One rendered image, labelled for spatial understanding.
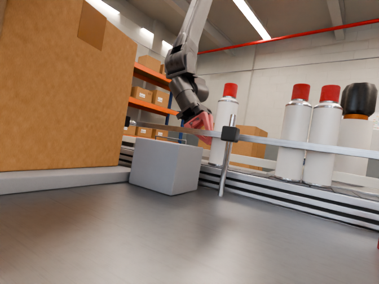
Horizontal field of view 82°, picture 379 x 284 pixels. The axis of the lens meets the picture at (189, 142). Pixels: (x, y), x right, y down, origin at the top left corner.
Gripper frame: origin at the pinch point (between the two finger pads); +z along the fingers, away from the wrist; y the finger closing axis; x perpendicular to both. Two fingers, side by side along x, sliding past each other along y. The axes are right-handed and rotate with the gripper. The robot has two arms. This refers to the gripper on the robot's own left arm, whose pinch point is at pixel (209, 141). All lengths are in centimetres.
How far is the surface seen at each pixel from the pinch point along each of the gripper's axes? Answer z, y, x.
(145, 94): -237, 289, 162
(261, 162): 10.8, 3.1, -8.0
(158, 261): 16.6, -37.4, -3.4
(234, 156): 6.3, 3.2, -2.9
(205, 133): -0.9, -4.6, -1.4
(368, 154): 18.6, -4.9, -25.3
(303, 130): 9.6, -2.6, -19.3
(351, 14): -173, 415, -222
